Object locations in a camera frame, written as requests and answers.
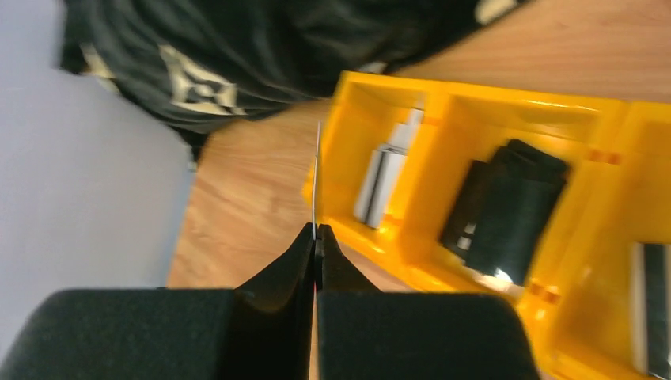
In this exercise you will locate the black floral blanket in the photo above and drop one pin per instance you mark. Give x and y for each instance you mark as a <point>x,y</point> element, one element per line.
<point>198,65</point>

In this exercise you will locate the black card holder in bin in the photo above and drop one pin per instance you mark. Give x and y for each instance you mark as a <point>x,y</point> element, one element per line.
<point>502,208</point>

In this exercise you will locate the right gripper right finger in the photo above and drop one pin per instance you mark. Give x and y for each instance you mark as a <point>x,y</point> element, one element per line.
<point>366,333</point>

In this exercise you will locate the yellow three-compartment bin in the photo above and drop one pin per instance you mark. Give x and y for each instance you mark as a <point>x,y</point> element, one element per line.
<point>559,203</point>

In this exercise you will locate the silver credit card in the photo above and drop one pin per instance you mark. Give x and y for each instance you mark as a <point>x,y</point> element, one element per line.
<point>315,183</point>

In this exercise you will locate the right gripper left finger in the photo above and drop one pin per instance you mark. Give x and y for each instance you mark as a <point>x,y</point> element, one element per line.
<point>258,330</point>

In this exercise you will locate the white cards in bin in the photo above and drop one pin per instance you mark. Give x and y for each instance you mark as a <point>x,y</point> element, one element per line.
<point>384,168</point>

